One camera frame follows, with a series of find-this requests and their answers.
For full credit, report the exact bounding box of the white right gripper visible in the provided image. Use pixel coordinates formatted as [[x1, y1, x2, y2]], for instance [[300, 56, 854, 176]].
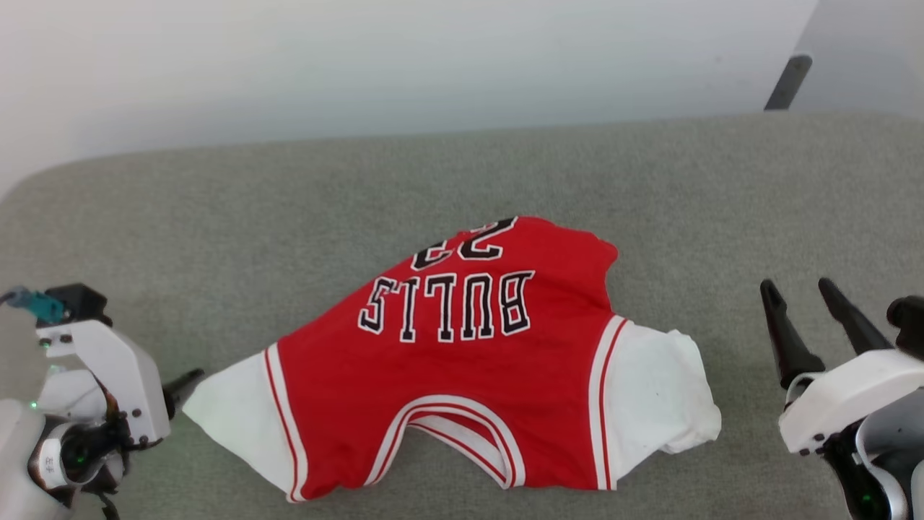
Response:
[[759, 277, 924, 456]]

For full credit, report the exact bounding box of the white door panel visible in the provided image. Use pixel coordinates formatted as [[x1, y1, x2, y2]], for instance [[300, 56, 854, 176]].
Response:
[[790, 0, 924, 120]]

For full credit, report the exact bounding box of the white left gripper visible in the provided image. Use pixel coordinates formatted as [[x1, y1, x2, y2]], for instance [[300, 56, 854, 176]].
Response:
[[36, 319, 207, 447]]

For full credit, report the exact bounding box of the teal cable connector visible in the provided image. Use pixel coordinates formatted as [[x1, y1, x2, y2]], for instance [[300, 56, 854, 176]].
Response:
[[4, 287, 67, 324]]

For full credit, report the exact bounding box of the red and white basketball jersey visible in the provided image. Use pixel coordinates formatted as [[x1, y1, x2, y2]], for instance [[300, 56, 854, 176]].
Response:
[[182, 214, 723, 503]]

